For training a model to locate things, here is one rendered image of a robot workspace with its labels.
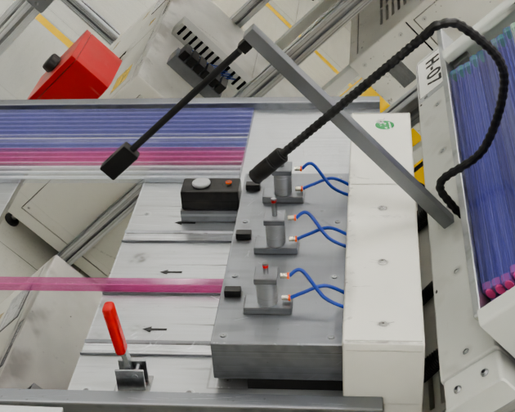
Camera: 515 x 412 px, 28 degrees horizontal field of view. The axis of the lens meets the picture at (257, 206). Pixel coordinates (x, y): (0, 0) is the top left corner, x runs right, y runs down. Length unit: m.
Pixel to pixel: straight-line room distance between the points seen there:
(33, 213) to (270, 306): 1.75
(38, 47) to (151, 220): 2.23
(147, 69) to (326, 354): 1.59
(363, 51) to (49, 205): 0.92
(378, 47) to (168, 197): 1.10
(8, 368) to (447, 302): 0.78
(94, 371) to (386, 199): 0.39
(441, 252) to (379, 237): 0.07
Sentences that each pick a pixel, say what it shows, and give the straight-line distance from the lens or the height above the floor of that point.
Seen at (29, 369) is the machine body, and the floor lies 0.62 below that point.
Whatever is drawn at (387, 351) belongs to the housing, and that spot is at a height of 1.29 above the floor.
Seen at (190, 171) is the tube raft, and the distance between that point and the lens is 1.44.
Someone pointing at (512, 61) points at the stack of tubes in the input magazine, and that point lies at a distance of 1.32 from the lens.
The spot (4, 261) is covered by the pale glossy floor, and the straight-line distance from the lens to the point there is 2.76.
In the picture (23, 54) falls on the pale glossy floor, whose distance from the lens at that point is 3.46.
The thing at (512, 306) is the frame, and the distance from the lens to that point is 0.94.
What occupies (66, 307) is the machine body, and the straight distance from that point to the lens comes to 1.79.
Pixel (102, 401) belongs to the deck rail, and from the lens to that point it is 1.07.
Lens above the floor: 1.72
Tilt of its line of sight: 26 degrees down
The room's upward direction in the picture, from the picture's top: 51 degrees clockwise
